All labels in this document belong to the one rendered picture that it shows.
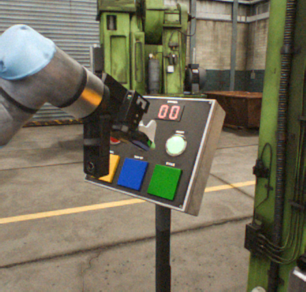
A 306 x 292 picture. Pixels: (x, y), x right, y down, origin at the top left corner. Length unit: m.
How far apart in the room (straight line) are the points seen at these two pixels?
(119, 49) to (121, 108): 4.71
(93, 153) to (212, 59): 9.21
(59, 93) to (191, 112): 0.40
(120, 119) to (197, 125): 0.26
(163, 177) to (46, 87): 0.39
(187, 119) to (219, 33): 9.15
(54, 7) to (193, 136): 7.74
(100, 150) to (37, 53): 0.19
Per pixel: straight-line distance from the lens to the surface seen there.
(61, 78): 0.43
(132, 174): 0.77
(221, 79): 9.86
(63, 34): 8.24
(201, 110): 0.74
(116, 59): 5.21
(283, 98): 0.79
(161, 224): 0.92
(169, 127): 0.76
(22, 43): 0.40
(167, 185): 0.71
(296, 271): 0.63
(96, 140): 0.51
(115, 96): 0.52
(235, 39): 10.19
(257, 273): 1.01
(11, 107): 0.44
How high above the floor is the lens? 1.25
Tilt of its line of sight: 12 degrees down
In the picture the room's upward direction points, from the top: straight up
